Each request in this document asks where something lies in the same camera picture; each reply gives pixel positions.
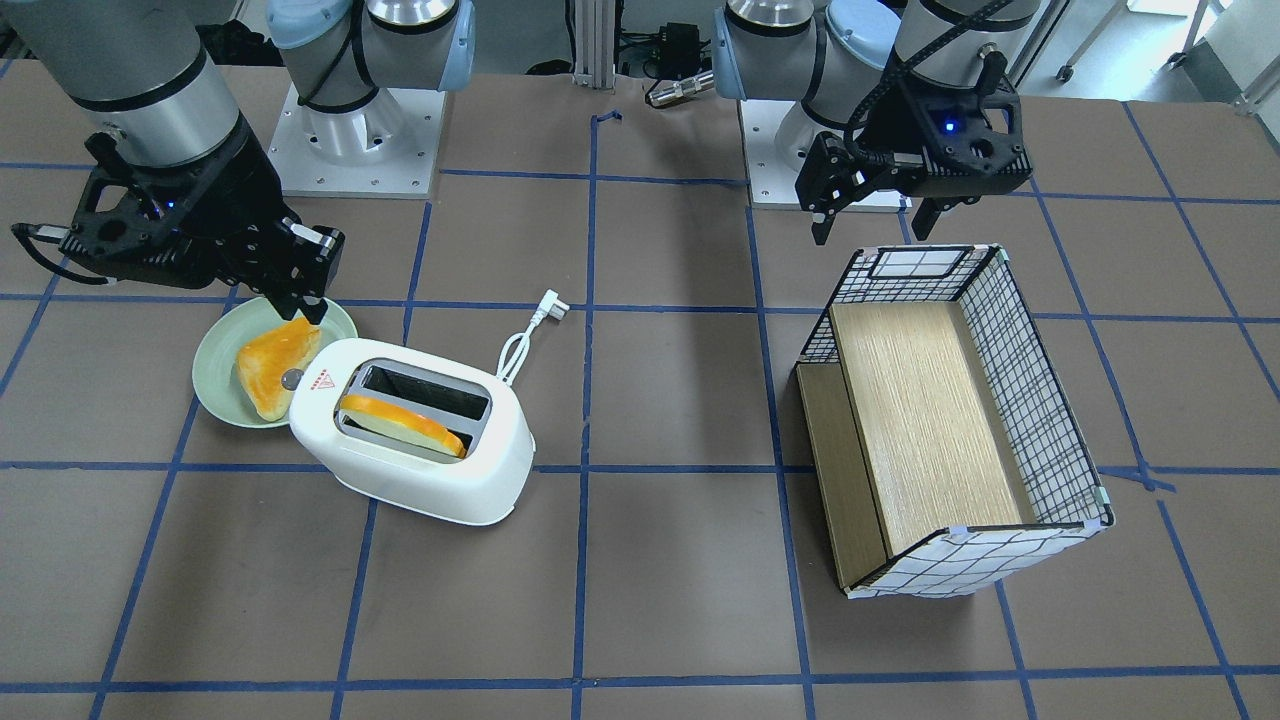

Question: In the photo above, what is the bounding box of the bread slice in toaster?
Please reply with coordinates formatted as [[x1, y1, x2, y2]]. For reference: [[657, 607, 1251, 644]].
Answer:
[[338, 395, 467, 459]]

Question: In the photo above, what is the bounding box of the bread slice on plate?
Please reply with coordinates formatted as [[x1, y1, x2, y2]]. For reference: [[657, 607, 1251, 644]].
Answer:
[[236, 316, 323, 421]]

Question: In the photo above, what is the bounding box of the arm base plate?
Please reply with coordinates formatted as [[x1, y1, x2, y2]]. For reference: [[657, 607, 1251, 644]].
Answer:
[[739, 100, 931, 211], [268, 87, 449, 200]]

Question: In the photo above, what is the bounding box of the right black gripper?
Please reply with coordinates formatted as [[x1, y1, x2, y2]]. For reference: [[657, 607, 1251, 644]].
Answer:
[[152, 120, 346, 325]]

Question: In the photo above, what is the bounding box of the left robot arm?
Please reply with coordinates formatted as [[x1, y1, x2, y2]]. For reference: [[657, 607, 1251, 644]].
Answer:
[[712, 1, 1038, 245]]

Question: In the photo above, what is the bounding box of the wire basket with wood shelf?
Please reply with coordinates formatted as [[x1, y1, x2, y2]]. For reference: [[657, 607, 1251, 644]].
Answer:
[[794, 245, 1116, 600]]

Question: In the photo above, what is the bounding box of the green plate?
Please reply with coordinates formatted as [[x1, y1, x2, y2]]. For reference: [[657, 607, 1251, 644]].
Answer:
[[192, 299, 357, 428]]

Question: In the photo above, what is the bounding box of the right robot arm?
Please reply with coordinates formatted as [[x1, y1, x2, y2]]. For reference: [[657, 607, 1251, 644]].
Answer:
[[3, 1, 476, 325]]

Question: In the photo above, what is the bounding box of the white toaster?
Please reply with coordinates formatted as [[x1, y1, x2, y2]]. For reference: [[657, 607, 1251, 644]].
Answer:
[[288, 338, 536, 527]]

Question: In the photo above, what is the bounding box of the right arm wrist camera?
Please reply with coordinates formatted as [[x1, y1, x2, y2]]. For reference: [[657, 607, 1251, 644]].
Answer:
[[12, 132, 227, 290]]

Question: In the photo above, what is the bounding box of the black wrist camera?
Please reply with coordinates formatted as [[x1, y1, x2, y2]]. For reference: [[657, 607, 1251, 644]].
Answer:
[[922, 50, 1034, 199]]

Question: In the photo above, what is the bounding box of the aluminium frame post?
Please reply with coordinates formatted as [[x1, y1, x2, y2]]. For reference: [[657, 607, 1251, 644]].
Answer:
[[564, 0, 620, 92]]

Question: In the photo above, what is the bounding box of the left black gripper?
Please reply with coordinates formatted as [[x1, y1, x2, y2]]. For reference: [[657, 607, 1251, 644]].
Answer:
[[796, 76, 979, 246]]

